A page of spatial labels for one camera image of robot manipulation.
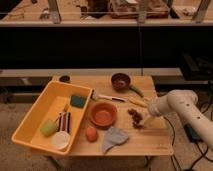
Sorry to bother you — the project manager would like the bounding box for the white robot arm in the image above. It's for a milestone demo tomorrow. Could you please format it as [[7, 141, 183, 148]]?
[[148, 90, 213, 150]]

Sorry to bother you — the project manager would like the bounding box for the green plastic cup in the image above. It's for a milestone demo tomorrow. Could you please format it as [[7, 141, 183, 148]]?
[[40, 119, 58, 137]]

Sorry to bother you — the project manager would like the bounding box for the white paper cup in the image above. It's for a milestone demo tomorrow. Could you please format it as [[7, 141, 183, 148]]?
[[51, 131, 70, 150]]

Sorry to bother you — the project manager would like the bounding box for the dark maroon bowl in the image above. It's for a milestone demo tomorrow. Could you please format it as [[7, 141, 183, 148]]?
[[111, 73, 131, 91]]

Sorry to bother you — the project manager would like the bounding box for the orange plastic bowl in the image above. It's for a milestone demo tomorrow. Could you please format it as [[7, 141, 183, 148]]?
[[89, 102, 117, 128]]

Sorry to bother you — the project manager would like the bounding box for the green pepper toy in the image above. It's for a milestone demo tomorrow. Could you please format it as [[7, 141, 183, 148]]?
[[130, 85, 144, 98]]

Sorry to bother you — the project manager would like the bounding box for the teal sponge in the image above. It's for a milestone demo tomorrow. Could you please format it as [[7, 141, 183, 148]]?
[[70, 95, 86, 108]]

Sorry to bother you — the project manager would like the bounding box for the wooden table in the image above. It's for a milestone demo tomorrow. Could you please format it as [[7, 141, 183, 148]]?
[[51, 74, 175, 157]]

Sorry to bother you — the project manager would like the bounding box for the yellow corn toy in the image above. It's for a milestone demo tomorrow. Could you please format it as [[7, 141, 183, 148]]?
[[128, 97, 147, 108]]

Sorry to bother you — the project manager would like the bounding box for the small dark round lid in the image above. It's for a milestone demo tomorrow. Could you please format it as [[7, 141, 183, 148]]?
[[59, 75, 71, 83]]

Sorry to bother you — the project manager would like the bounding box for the brown grape cluster toy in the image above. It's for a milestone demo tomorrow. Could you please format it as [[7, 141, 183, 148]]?
[[128, 109, 143, 129]]

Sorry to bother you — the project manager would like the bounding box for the orange round toy fruit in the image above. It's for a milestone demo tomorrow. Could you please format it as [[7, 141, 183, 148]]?
[[85, 127, 98, 142]]

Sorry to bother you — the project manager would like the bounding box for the yellow plastic bin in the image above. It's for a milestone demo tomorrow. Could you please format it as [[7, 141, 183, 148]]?
[[12, 81, 92, 155]]

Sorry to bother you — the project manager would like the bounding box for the grey crumpled cloth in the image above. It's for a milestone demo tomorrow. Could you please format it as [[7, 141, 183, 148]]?
[[102, 126, 129, 154]]

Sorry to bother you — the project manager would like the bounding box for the black power box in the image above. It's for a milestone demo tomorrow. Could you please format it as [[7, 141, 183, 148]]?
[[184, 124, 202, 142]]

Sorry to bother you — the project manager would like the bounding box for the black floor cable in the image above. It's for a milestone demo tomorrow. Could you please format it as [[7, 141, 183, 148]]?
[[163, 99, 213, 171]]

